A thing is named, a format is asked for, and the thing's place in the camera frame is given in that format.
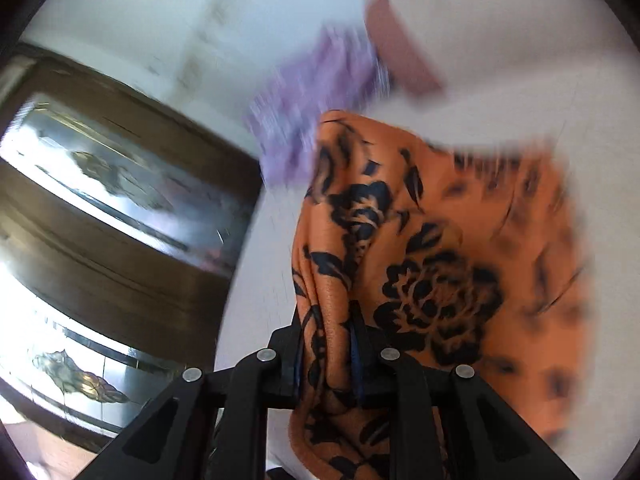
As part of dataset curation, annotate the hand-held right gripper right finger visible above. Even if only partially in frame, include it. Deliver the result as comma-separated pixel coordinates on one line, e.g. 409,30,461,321
350,305,581,480

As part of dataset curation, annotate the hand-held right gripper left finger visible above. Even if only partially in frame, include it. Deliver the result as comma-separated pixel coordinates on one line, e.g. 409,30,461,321
87,305,306,480

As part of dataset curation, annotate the orange black floral garment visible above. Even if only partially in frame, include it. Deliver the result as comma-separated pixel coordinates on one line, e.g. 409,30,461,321
287,110,596,480

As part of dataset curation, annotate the brown wooden glazed door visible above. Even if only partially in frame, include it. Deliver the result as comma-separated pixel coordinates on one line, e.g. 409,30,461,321
0,42,266,456

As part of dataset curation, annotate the purple floral cloth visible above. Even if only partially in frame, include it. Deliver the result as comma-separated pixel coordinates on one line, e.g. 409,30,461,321
242,25,396,186

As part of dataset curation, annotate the white bed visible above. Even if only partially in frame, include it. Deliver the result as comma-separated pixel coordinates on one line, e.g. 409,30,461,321
212,0,638,471

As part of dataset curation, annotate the pink cloth band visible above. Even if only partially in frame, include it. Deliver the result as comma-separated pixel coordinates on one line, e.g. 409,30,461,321
365,0,448,96

